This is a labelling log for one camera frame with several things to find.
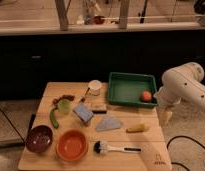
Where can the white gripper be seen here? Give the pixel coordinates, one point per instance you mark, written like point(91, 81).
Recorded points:
point(166, 110)

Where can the yellow banana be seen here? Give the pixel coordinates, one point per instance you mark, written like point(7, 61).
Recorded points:
point(138, 128)

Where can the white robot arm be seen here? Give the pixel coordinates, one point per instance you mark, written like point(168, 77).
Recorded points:
point(182, 82)

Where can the orange red bowl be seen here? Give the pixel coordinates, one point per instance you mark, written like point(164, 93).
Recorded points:
point(72, 145)

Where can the dark maroon bowl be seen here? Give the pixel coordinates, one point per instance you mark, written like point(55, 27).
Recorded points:
point(39, 139)

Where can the orange ball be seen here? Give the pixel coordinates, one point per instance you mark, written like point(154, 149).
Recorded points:
point(146, 96)

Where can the green plastic tray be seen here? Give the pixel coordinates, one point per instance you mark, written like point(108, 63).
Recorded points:
point(126, 88)

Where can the wooden block with black strip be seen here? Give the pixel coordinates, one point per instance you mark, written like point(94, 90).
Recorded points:
point(98, 108)

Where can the white paper cup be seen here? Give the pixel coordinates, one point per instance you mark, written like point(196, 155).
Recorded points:
point(95, 87)

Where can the blue sponge block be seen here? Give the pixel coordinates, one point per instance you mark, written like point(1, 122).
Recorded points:
point(83, 113)

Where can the small dark spoon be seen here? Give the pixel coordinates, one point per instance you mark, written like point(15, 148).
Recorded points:
point(84, 96)

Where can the light green cup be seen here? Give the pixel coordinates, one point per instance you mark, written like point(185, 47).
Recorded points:
point(64, 106)

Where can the green cucumber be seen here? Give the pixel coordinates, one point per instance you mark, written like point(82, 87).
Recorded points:
point(53, 119)

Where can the white handled dish brush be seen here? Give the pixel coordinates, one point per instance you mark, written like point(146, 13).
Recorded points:
point(102, 147)

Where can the wooden table frame background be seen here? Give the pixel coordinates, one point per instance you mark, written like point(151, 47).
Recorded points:
point(89, 16)

